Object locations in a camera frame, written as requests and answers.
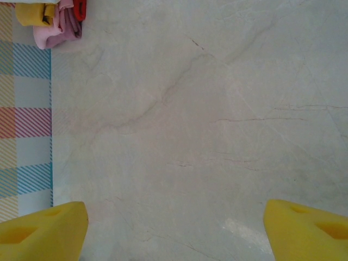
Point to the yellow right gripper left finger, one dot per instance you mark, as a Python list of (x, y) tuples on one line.
[(49, 233)]

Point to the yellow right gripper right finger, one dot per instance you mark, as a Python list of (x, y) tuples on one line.
[(304, 236)]

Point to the light pink folded t-shirt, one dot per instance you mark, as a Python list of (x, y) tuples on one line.
[(44, 36)]

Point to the mauve folded t-shirt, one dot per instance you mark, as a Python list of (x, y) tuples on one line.
[(72, 31)]

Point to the yellow folded t-shirt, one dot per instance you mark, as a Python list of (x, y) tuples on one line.
[(28, 13)]

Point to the red folded t-shirt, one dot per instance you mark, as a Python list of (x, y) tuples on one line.
[(80, 9)]

